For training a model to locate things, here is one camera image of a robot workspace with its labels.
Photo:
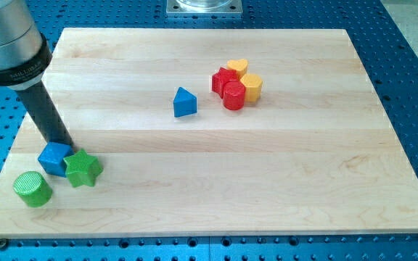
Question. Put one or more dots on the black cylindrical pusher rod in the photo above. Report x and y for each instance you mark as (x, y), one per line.
(44, 114)

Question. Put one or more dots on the green cylinder block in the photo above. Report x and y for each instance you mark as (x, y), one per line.
(32, 188)

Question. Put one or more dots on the green star block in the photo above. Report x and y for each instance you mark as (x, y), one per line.
(82, 169)

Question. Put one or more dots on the red star block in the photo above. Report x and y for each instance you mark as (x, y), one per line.
(221, 78)

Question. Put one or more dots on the blue cube block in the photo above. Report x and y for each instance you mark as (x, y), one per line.
(52, 158)

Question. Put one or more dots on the blue triangle block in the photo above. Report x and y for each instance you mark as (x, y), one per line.
(184, 103)

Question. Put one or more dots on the wooden board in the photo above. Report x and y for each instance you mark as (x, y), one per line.
(315, 154)

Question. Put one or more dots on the red cylinder block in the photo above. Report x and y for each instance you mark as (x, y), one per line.
(234, 95)

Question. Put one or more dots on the yellow heart block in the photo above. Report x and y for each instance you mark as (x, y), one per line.
(239, 65)

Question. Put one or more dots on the yellow hexagon block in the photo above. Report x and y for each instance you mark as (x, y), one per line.
(253, 86)

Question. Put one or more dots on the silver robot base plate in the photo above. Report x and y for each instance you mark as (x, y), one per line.
(200, 7)

